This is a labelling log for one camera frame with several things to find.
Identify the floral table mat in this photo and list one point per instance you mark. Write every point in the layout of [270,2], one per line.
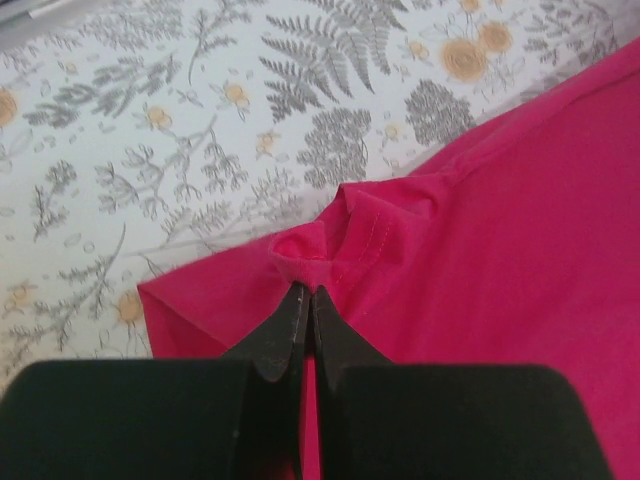
[137,136]

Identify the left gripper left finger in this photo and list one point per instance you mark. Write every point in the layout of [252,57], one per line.
[233,417]

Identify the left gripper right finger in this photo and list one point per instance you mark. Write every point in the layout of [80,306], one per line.
[382,420]

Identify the magenta t shirt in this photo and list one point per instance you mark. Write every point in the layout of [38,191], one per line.
[516,243]

